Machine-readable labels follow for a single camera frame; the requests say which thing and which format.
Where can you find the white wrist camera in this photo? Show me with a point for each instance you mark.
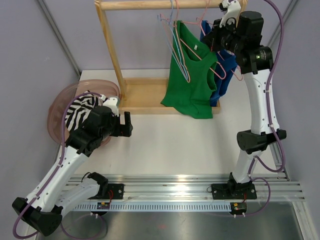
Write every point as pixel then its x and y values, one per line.
pixel 231 10
pixel 111 104

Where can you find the pink translucent plastic basin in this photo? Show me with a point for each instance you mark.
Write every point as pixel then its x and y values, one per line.
pixel 58 107

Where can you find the green tank top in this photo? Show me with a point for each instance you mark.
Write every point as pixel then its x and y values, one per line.
pixel 192 99

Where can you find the pink hanger of blue top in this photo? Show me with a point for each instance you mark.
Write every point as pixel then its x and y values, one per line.
pixel 206 28

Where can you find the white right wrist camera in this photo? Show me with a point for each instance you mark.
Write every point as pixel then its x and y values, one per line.
pixel 231 10

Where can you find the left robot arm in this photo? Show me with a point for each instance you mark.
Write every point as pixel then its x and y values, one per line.
pixel 45 207

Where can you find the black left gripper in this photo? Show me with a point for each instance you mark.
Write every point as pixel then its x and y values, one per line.
pixel 122 130

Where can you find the aluminium rail base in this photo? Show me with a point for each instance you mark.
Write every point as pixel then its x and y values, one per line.
pixel 192 193

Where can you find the blue tank top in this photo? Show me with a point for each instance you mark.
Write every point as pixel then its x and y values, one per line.
pixel 227 63

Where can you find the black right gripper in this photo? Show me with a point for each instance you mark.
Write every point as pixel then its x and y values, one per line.
pixel 211 38

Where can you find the black white striped tank top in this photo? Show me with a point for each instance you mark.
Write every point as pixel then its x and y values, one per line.
pixel 80 109

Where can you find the light blue wire hanger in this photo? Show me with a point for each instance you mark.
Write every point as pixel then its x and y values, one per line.
pixel 167 26

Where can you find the wooden clothes rack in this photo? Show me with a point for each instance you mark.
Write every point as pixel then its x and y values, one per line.
pixel 143 95

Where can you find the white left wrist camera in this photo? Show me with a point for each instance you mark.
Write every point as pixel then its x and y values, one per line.
pixel 111 104

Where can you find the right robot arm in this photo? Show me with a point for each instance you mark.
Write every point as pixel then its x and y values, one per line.
pixel 242 36

